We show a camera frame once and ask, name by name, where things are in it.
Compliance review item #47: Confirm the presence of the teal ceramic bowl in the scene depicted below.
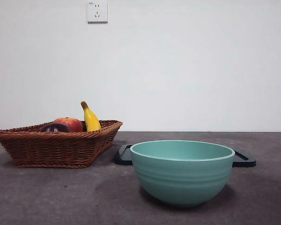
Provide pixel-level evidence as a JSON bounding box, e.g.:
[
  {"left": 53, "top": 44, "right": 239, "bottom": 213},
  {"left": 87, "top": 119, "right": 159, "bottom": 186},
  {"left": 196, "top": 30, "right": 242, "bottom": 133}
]
[{"left": 130, "top": 140, "right": 236, "bottom": 207}]

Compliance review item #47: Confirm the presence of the dark red plum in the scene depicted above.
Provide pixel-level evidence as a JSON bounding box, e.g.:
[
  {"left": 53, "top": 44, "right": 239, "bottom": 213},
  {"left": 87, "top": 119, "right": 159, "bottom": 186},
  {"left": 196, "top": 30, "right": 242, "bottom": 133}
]
[{"left": 39, "top": 122, "right": 72, "bottom": 133}]

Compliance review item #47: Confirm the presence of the dark rectangular tray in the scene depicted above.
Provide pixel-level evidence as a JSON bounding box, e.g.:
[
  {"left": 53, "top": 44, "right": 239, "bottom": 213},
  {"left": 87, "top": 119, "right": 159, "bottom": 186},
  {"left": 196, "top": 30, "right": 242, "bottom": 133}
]
[{"left": 114, "top": 144, "right": 257, "bottom": 167}]

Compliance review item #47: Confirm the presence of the yellow banana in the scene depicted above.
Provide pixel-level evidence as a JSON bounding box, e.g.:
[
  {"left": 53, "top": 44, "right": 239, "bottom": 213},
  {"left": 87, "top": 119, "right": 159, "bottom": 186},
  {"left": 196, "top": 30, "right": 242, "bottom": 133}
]
[{"left": 80, "top": 101, "right": 102, "bottom": 132}]

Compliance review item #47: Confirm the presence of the red yellow apple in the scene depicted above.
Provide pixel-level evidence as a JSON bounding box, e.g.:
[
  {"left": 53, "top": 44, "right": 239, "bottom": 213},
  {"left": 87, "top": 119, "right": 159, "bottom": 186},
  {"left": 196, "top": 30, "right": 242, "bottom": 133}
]
[{"left": 53, "top": 117, "right": 84, "bottom": 132}]

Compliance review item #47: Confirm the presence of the brown wicker basket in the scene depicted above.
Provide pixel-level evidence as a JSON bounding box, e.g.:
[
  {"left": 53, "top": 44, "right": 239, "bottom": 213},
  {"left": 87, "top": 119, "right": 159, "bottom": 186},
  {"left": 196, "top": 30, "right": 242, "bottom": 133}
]
[{"left": 0, "top": 120, "right": 123, "bottom": 168}]

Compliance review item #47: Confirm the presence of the white wall socket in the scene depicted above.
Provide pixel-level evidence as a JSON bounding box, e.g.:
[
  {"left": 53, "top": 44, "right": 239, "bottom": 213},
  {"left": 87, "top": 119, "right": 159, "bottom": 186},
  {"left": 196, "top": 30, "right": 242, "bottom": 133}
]
[{"left": 87, "top": 0, "right": 108, "bottom": 23}]

